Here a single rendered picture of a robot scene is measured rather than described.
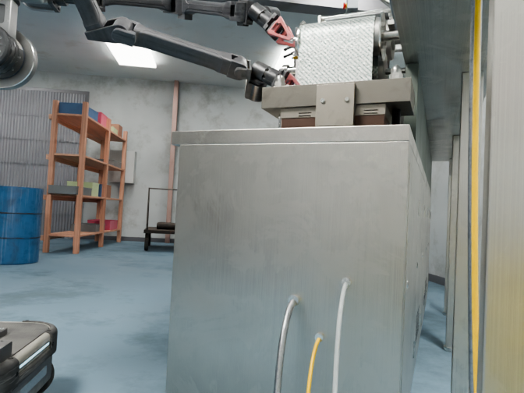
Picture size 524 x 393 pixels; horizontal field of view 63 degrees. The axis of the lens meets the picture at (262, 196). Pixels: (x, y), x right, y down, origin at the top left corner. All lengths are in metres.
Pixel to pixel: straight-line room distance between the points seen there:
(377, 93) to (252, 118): 7.56
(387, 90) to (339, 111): 0.13
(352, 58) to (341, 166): 0.44
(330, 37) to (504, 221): 1.03
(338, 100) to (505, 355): 0.77
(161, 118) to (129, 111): 0.60
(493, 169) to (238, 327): 0.83
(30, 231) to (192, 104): 4.54
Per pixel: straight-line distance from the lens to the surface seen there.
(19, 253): 5.17
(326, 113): 1.15
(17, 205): 5.13
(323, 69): 1.42
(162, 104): 8.73
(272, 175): 1.13
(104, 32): 1.46
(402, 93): 1.15
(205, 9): 1.83
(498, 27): 0.58
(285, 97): 1.22
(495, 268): 0.54
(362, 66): 1.40
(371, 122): 1.16
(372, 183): 1.06
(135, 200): 8.56
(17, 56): 1.60
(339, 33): 1.45
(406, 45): 1.27
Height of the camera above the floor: 0.68
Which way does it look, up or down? 2 degrees up
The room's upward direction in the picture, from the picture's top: 3 degrees clockwise
